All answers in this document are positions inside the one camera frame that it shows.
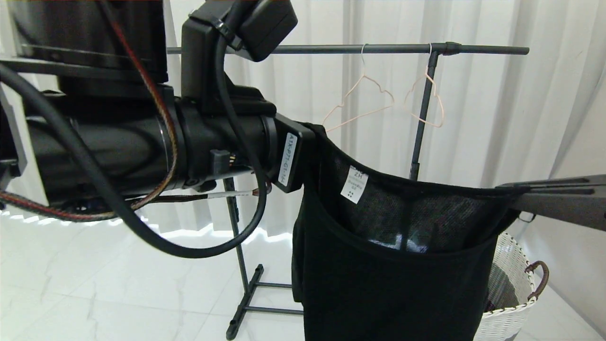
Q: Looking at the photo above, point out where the black clothes rack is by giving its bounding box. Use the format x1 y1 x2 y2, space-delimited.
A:
166 42 530 341

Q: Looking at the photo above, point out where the pink clothes hanger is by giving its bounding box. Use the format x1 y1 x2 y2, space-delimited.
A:
322 44 395 133
404 44 446 128

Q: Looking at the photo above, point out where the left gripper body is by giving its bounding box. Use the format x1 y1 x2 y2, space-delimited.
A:
26 85 317 202

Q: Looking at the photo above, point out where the white laundry basket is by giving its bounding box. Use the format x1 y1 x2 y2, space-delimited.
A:
473 232 551 341

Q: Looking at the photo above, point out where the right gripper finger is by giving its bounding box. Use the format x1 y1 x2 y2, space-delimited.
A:
514 195 606 232
497 175 606 195

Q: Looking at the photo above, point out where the black garment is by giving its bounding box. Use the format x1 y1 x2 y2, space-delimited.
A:
291 122 531 341

